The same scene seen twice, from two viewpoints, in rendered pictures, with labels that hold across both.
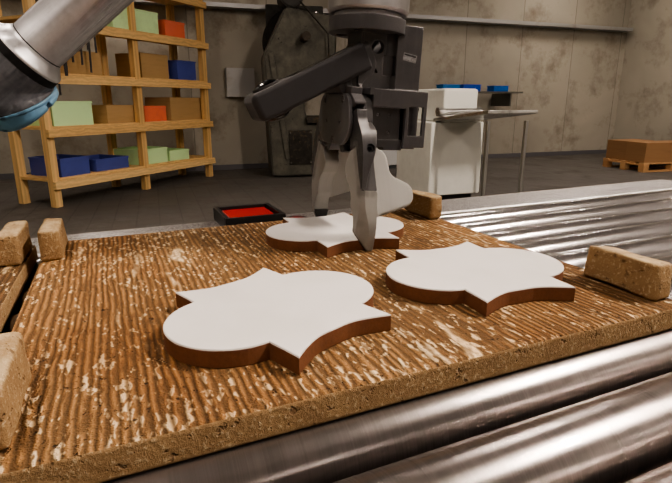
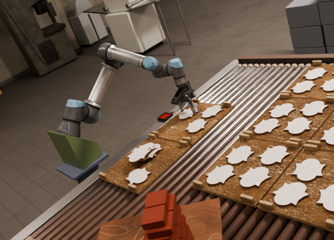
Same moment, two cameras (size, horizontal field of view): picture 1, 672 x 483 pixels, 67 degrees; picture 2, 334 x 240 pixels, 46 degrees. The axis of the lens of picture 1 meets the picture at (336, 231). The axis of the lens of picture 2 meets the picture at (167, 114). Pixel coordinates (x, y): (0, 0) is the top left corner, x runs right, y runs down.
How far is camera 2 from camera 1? 199 cm
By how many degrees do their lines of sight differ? 16
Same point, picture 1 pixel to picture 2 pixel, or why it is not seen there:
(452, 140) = (141, 17)
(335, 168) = (183, 104)
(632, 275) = (227, 104)
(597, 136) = not seen: outside the picture
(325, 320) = (202, 124)
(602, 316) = (226, 111)
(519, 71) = not seen: outside the picture
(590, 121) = not seen: outside the picture
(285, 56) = (13, 1)
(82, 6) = (104, 89)
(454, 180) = (151, 38)
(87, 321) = (179, 136)
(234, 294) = (191, 126)
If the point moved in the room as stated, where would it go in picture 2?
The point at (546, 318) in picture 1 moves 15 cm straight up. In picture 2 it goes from (221, 114) to (213, 92)
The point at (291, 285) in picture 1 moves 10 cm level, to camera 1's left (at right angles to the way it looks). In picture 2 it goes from (195, 123) to (180, 130)
